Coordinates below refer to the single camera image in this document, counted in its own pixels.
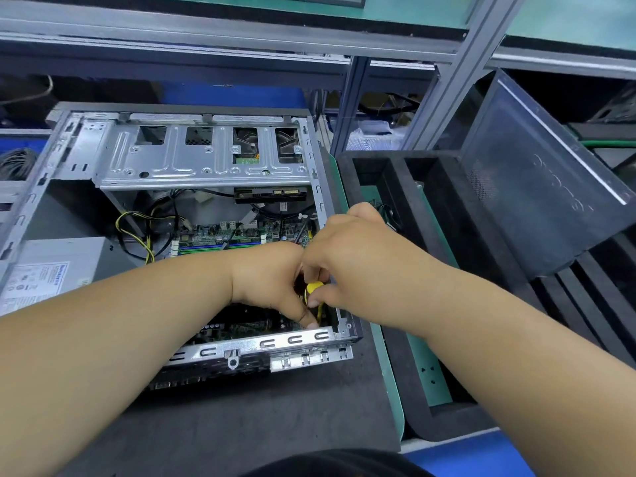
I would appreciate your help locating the person's left hand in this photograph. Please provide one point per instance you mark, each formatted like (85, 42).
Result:
(270, 283)

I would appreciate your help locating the person's right hand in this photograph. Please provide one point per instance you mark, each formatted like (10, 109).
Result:
(383, 268)

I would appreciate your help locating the green motherboard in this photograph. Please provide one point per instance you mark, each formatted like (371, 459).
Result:
(229, 233)

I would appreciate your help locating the grey computer case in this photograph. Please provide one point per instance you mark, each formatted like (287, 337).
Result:
(199, 149)

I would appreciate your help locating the grey side panel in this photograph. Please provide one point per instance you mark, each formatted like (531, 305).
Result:
(542, 179)

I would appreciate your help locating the person's left forearm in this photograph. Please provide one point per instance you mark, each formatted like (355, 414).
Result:
(109, 362)

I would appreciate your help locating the person's right forearm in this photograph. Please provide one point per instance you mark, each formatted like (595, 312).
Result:
(556, 372)

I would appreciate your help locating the person's black right sleeve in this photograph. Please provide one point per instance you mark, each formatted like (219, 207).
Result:
(333, 464)

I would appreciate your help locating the empty black foam tray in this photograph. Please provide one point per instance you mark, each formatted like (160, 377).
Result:
(596, 303)
(417, 193)

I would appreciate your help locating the white plastic bags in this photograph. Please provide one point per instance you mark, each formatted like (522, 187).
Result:
(373, 134)

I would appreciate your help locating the silver power supply unit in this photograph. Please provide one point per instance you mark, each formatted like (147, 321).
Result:
(45, 273)

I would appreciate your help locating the green upper shelf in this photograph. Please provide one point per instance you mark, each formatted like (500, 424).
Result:
(497, 20)

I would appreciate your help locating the aluminium frame post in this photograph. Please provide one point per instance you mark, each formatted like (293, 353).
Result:
(462, 69)

